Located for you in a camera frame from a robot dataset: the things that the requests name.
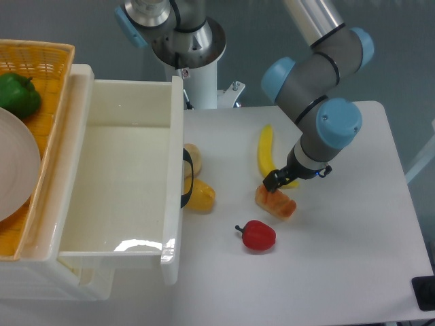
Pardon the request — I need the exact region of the black device at edge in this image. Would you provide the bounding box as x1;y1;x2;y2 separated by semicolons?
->
411;276;435;311

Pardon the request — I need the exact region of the white plastic drawer cabinet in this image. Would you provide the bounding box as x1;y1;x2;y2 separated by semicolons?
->
1;64;114;301

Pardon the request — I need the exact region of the yellow banana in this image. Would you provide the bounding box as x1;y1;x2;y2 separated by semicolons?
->
257;124;300;189

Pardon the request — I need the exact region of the green bell pepper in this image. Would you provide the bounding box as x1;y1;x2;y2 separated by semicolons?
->
1;73;41;120

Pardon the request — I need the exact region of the golden square bread loaf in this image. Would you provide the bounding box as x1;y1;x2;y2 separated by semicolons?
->
255;185;296;221

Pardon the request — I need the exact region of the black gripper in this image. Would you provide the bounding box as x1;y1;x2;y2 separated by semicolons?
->
262;158;332;193

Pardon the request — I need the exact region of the black drawer handle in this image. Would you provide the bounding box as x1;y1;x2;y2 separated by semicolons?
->
180;147;196;209

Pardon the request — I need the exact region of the orange woven basket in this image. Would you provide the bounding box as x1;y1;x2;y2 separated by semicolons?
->
1;39;75;262

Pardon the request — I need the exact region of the red bell pepper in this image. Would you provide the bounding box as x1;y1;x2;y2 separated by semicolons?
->
234;220;276;251

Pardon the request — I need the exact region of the pale pink plate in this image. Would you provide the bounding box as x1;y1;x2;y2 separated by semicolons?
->
1;109;41;221

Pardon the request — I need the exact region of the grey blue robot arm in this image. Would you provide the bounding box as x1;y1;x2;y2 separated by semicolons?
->
115;1;375;192

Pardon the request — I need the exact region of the white plastic drawer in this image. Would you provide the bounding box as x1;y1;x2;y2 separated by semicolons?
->
59;77;184;285

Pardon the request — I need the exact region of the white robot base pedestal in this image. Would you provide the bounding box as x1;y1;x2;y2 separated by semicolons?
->
152;17;245;109

